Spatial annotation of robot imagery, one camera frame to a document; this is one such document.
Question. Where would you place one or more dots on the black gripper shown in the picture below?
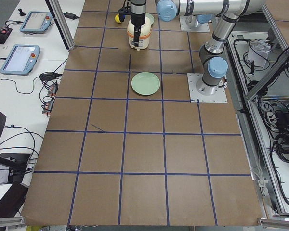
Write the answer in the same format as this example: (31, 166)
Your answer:
(137, 19)

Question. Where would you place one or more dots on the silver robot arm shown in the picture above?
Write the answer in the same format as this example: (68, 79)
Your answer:
(197, 20)
(230, 11)

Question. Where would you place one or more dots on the green plate near arm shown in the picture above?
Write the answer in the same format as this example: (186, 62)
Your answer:
(145, 83)
(151, 17)

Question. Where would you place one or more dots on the yellow toy potato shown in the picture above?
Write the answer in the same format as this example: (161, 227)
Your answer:
(117, 19)

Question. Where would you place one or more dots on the black power adapter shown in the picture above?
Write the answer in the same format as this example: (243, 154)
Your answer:
(70, 16)

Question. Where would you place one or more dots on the upper blue teach pendant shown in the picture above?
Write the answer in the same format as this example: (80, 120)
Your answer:
(36, 22)

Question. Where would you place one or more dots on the blue teach pendant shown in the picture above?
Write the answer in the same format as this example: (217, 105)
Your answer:
(36, 22)
(20, 60)

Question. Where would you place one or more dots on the lower blue teach pendant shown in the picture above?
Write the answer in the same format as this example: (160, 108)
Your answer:
(20, 60)

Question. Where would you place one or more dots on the black monitor stand base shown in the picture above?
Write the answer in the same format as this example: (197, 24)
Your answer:
(13, 167)

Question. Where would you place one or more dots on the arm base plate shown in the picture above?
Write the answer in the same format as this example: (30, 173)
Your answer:
(203, 28)
(201, 93)

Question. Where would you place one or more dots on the aluminium frame post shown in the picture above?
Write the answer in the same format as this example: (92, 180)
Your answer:
(59, 19)

